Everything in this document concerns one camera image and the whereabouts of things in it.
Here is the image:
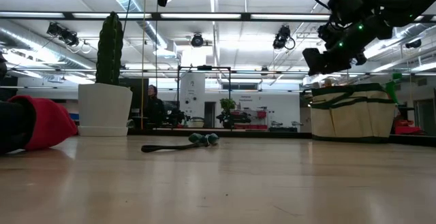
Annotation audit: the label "leafy green potted plant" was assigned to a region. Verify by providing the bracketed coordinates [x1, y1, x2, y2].
[219, 97, 238, 129]

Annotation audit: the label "red black gardening glove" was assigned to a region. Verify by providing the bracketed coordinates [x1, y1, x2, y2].
[0, 94, 79, 155]

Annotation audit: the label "black background rig frame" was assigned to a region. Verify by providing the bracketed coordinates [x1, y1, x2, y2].
[176, 65, 233, 129]

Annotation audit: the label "red storage bin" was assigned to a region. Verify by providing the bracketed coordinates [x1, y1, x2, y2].
[394, 119, 422, 136]

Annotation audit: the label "white plant pot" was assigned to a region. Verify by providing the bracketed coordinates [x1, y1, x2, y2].
[78, 83, 134, 138]

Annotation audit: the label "tall green cactus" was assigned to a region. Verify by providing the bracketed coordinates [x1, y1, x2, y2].
[95, 11, 125, 86]

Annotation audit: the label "person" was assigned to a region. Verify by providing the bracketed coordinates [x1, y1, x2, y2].
[144, 84, 167, 129]

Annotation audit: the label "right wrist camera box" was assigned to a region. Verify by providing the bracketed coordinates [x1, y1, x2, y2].
[326, 0, 372, 26]

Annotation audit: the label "black overhead frame beam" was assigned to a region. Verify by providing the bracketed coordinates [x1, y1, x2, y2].
[0, 12, 436, 22]

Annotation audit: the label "small white pot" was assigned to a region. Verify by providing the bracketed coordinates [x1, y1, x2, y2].
[190, 116, 206, 129]

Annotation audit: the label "green-handled pruning shears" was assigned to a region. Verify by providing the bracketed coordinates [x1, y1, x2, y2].
[140, 132, 220, 154]

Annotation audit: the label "red bin rack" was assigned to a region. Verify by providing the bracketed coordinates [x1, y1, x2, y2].
[232, 110, 269, 131]

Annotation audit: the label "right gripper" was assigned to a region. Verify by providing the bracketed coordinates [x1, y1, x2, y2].
[302, 14, 394, 77]

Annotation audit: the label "black hanging cable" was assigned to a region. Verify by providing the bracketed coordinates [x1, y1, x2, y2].
[155, 5, 159, 129]

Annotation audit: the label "green plastic spray bottle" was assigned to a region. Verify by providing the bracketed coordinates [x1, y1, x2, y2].
[384, 72, 403, 104]

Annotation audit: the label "black round ceiling lamp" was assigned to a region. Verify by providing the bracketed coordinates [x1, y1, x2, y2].
[190, 33, 205, 48]

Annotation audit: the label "black monitor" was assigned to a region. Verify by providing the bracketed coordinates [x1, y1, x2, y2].
[119, 77, 150, 110]

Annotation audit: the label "silver air duct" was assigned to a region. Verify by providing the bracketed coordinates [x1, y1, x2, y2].
[362, 22, 429, 74]
[0, 19, 97, 70]

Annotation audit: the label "black ceiling light with cable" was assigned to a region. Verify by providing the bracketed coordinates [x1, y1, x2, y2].
[272, 25, 296, 51]

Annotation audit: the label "black studio light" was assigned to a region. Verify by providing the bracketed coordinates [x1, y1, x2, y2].
[46, 22, 80, 47]

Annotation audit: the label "beige green gardening bag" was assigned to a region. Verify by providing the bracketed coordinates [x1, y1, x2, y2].
[301, 82, 396, 144]

